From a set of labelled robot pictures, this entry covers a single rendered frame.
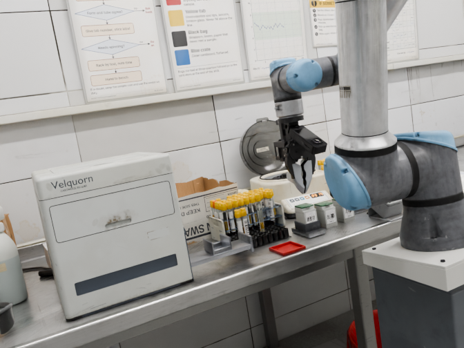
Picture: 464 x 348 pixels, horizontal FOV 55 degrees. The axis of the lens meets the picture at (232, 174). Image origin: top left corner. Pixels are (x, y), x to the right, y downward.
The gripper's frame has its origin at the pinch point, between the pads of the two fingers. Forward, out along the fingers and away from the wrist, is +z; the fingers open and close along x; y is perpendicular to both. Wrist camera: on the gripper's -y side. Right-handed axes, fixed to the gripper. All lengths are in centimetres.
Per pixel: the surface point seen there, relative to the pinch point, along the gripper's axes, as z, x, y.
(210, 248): 7.3, 31.1, -4.1
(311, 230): 11.1, 0.7, -1.7
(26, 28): -60, 59, 56
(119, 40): -54, 30, 55
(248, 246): 9.1, 21.8, -5.8
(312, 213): 6.6, -0.6, -1.3
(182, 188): 0, 19, 50
